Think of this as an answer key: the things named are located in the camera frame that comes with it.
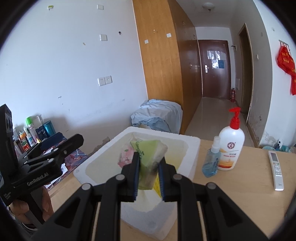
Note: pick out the yellow foam fruit net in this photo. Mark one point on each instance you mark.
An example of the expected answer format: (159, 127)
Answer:
(157, 185)

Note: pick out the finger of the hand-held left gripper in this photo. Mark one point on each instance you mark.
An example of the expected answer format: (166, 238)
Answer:
(57, 148)

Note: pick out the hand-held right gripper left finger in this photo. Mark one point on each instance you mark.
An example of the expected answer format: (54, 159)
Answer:
(138, 178)

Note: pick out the white lotion pump bottle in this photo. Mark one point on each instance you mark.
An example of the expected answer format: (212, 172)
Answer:
(231, 148)

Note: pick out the person's left hand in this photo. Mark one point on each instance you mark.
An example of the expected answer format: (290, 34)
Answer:
(47, 201)

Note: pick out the round ceiling lamp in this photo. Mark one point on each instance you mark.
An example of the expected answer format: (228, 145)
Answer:
(208, 6)

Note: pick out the teal plastic bag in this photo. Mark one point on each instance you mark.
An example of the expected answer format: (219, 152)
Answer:
(270, 148)

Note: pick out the light blue cloth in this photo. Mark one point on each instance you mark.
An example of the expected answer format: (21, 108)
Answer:
(157, 115)

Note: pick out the green cap spray bottle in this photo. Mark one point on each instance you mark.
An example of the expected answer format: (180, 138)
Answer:
(31, 129)

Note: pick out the dark brown entrance door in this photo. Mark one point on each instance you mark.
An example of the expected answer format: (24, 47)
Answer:
(215, 81)

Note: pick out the wooden wardrobe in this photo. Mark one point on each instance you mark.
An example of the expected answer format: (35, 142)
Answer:
(159, 69)

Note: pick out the red hanging bag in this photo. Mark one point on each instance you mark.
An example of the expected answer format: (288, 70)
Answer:
(286, 62)

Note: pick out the wooden side door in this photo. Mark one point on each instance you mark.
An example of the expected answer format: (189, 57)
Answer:
(245, 69)

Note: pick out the wall hook rack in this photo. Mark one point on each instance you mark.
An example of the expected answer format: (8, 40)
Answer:
(284, 42)

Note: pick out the white remote control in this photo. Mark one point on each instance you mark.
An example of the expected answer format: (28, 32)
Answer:
(276, 171)

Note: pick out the dark blue box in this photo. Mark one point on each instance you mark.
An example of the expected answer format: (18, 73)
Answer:
(41, 134)

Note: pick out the orange spray can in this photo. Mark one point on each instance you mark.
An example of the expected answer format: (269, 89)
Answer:
(24, 141)

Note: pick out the blue spray bottle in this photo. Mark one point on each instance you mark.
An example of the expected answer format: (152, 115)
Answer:
(210, 164)

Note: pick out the white wall switch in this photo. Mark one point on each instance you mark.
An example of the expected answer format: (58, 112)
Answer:
(103, 37)

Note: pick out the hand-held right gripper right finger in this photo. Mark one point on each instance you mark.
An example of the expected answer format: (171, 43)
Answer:
(161, 183)

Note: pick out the white double wall socket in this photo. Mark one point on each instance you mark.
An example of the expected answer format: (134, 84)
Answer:
(105, 81)

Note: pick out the teal cylinder container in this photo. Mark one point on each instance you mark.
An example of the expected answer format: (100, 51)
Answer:
(49, 128)

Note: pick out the red fire extinguisher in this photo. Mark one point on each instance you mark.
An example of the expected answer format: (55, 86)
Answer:
(232, 95)

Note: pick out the white foam box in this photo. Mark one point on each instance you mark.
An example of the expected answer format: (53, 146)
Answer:
(104, 157)

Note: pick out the candy wrapper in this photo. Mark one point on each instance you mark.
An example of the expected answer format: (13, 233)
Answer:
(148, 157)

